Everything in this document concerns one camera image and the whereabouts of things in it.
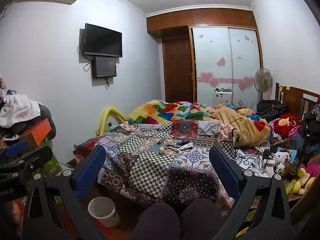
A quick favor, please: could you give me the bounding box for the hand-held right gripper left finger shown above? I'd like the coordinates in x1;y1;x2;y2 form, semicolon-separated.
23;145;107;240

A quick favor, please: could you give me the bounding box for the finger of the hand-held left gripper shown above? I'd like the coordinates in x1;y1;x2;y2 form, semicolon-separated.
0;145;53;180
0;140;29;159

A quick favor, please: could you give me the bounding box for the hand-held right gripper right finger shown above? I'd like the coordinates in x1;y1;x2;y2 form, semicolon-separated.
209;145;298;240

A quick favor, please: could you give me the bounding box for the white plastic cup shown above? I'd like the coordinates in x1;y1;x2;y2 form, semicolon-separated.
88;197;121;228

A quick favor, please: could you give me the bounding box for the white black-capped marker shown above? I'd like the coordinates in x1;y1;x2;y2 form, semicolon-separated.
170;143;194;153

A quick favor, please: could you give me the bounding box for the red floral bag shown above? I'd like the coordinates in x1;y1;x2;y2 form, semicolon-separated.
0;196;27;240

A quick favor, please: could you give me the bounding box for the large green leaf-print bag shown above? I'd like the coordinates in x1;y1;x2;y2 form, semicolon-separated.
41;140;63;178

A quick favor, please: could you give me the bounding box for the orange box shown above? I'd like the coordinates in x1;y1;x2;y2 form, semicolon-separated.
19;118;52;147

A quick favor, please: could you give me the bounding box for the white cloth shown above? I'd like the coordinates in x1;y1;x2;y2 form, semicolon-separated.
0;94;41;128

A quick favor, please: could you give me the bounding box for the dark grey bag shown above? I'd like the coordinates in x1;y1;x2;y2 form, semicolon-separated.
37;104;57;140

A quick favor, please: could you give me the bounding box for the tan fleece blanket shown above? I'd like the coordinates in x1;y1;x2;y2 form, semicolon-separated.
209;106;273;147

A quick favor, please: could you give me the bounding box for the person's right leg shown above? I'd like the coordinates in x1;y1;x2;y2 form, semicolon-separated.
180;199;235;240

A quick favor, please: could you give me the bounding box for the person's leg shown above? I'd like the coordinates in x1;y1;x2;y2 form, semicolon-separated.
180;199;235;240
130;202;181;240

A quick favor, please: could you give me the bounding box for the white spotted plush toy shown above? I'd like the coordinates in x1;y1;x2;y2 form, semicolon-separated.
271;149;293;175

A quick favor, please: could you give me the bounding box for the yellow curved tube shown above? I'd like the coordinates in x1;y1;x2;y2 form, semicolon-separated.
99;107;127;137

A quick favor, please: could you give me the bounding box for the patchwork patterned blanket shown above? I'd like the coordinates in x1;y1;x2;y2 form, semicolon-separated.
74;119;238;208

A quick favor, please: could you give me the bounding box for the red plush bird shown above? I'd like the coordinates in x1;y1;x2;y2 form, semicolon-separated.
272;114;300;137

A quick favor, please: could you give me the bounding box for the black striped cloth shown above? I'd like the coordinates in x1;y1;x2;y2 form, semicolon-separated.
256;99;288;123

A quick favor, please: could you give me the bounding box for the yellow plush toy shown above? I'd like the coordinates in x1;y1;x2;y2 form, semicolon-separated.
285;167;317;195

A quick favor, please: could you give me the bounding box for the colourful heart quilt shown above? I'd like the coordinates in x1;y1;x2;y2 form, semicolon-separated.
126;99;272;135

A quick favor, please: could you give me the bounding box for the person's left leg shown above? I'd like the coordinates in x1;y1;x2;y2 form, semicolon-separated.
130;202;181;240

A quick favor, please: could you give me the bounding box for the standing fan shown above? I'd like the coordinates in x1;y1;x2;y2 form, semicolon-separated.
254;68;273;102

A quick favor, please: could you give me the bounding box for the dark clothing pile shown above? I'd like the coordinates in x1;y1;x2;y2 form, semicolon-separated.
301;105;320;140

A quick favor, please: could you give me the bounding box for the wooden bed headboard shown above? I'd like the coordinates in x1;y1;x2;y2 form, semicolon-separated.
275;82;320;120

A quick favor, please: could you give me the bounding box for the brown wooden door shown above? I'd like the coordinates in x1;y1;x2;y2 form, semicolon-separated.
162;39;195;103

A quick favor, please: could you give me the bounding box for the wooden wardrobe with heart stickers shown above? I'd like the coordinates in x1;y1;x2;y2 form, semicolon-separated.
146;7;264;103

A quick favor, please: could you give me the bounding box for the tangle of white cables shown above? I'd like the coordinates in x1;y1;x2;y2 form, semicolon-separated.
235;140;275;178

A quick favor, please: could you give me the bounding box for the small black wall monitor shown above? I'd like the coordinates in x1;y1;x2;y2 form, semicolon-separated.
92;56;117;79

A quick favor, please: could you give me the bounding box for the black wall television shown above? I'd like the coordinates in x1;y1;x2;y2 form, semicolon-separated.
84;23;123;58

